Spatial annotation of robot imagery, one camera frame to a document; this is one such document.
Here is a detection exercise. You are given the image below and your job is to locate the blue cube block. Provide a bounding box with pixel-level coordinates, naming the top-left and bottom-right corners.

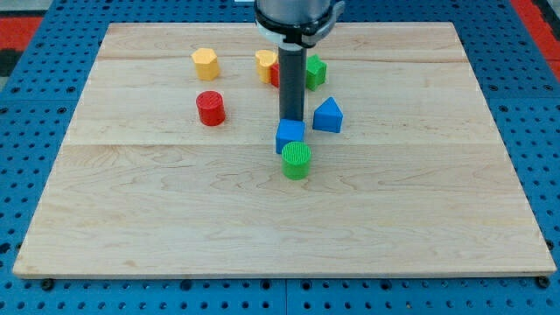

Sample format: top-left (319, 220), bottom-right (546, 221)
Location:
top-left (275, 119), bottom-right (305, 154)

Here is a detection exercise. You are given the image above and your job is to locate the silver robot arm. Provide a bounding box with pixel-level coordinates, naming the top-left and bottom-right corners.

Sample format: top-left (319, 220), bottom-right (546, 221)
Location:
top-left (254, 0), bottom-right (346, 51)

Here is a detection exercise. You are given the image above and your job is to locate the blue triangle block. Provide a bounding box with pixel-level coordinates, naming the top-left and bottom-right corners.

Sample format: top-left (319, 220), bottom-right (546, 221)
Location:
top-left (312, 97), bottom-right (344, 133)

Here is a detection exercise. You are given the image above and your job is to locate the green cylinder block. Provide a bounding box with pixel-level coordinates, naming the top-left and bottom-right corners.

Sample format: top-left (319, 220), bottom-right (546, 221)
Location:
top-left (281, 141), bottom-right (312, 180)

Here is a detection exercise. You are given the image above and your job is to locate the red cylinder block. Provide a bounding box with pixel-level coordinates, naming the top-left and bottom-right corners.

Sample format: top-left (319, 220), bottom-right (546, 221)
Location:
top-left (196, 90), bottom-right (226, 126)

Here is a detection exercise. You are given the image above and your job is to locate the red block behind rod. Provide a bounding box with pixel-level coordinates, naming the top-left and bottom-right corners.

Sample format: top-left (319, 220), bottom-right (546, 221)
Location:
top-left (269, 63), bottom-right (279, 88)

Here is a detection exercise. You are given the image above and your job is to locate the green star block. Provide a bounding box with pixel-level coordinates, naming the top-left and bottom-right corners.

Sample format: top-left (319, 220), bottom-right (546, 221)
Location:
top-left (305, 54), bottom-right (327, 91)

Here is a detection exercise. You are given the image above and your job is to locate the yellow heart block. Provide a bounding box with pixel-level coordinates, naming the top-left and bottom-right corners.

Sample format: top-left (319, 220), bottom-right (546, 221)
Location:
top-left (255, 50), bottom-right (277, 83)

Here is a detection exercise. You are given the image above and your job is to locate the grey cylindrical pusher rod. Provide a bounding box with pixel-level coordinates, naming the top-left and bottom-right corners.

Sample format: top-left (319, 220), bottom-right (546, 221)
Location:
top-left (278, 47), bottom-right (306, 121)

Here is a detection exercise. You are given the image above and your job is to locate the wooden board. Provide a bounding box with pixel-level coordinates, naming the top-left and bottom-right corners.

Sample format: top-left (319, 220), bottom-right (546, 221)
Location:
top-left (13, 22), bottom-right (557, 279)

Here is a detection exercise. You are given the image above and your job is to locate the yellow hexagon block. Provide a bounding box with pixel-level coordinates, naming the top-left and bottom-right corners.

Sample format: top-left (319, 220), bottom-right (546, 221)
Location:
top-left (191, 48), bottom-right (220, 81)

